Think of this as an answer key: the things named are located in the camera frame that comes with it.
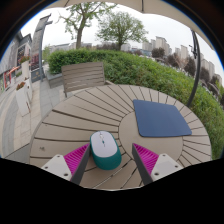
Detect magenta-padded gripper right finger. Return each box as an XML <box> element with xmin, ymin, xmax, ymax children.
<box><xmin>131</xmin><ymin>142</ymin><xmax>184</xmax><ymax>186</ymax></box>

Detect green hedge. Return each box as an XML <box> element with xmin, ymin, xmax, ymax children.
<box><xmin>47</xmin><ymin>48</ymin><xmax>224</xmax><ymax>160</ymax></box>

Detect white and teal computer mouse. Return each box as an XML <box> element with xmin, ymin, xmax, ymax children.
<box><xmin>89</xmin><ymin>130</ymin><xmax>123</xmax><ymax>171</ymax></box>

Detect blue rectangular mouse pad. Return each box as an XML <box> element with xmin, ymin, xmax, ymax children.
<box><xmin>132</xmin><ymin>98</ymin><xmax>193</xmax><ymax>139</ymax></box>

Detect white planter with flowers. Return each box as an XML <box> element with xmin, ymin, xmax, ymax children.
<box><xmin>15</xmin><ymin>81</ymin><xmax>34</xmax><ymax>117</ymax></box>
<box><xmin>17</xmin><ymin>55</ymin><xmax>32</xmax><ymax>82</ymax></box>

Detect beige patio umbrella canopy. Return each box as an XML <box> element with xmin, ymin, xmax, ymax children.
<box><xmin>46</xmin><ymin>0</ymin><xmax>215</xmax><ymax>49</ymax></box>

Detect round leafy tree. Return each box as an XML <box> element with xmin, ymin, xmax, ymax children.
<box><xmin>96</xmin><ymin>11</ymin><xmax>150</xmax><ymax>52</ymax></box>

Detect beige slatted outdoor chair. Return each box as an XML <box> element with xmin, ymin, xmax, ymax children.
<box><xmin>60</xmin><ymin>61</ymin><xmax>115</xmax><ymax>98</ymax></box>

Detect dark curved umbrella pole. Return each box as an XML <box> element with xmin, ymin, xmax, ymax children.
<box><xmin>185</xmin><ymin>29</ymin><xmax>202</xmax><ymax>109</ymax></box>

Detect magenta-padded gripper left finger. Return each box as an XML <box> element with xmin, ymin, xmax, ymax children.
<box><xmin>41</xmin><ymin>143</ymin><xmax>92</xmax><ymax>186</ymax></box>

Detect distant high-rise buildings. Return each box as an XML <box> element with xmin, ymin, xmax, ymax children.
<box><xmin>141</xmin><ymin>35</ymin><xmax>218</xmax><ymax>82</ymax></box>

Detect tall thin-trunked tree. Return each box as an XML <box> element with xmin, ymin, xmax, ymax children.
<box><xmin>57</xmin><ymin>1</ymin><xmax>108</xmax><ymax>51</ymax></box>

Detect grey signboard pillar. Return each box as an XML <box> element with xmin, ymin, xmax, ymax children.
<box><xmin>30</xmin><ymin>13</ymin><xmax>54</xmax><ymax>83</ymax></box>

